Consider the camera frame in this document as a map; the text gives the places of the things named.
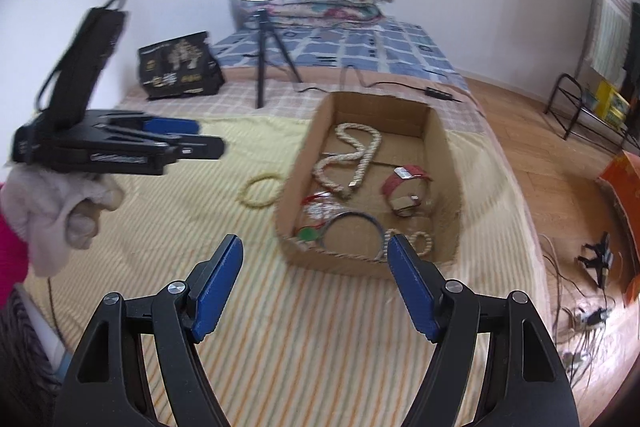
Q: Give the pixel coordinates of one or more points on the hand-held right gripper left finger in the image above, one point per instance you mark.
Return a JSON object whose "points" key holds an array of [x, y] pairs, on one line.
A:
{"points": [[215, 282]]}

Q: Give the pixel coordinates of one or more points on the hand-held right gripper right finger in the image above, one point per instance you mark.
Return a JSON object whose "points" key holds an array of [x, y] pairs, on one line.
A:
{"points": [[412, 282]]}

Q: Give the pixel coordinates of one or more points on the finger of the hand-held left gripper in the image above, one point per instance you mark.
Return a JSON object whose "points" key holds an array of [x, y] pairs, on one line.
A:
{"points": [[200, 148], [172, 126]]}

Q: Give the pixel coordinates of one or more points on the pale green bangle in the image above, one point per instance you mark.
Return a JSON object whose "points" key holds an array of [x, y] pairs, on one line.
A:
{"points": [[245, 199]]}

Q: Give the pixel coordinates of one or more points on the black bangle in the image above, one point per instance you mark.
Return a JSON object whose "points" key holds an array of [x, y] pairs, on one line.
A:
{"points": [[350, 213]]}

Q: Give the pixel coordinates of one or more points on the cardboard box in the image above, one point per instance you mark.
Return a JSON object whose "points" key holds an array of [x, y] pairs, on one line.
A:
{"points": [[435, 147]]}

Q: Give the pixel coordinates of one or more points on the person's left forearm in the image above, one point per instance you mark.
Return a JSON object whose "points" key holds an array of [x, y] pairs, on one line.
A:
{"points": [[10, 257]]}

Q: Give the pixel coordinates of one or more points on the person's left hand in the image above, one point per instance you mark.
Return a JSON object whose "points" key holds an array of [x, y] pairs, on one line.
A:
{"points": [[55, 207]]}

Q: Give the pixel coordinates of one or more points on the yellow striped cloth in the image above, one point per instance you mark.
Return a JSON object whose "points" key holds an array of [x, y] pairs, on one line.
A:
{"points": [[200, 187]]}

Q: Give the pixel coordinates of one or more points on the black snack bag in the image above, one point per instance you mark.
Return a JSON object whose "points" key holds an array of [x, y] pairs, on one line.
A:
{"points": [[175, 67]]}

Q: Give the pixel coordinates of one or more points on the checked blanket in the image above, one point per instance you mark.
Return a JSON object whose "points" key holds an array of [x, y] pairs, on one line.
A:
{"points": [[235, 92]]}

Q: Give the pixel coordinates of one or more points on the blue patterned bed sheet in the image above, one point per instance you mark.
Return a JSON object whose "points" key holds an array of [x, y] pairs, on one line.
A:
{"points": [[350, 42]]}

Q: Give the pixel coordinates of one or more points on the small black floor tripod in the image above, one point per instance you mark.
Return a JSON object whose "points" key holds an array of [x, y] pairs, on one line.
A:
{"points": [[597, 257]]}

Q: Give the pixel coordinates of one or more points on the person's grey clothing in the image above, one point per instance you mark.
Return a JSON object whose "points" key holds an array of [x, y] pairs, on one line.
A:
{"points": [[20, 332]]}

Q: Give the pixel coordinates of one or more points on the dark hanging clothes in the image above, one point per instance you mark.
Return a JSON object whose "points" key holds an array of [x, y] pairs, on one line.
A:
{"points": [[635, 42]]}

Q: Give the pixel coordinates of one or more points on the striped towel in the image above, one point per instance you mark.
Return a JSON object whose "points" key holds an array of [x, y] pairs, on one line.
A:
{"points": [[612, 22]]}

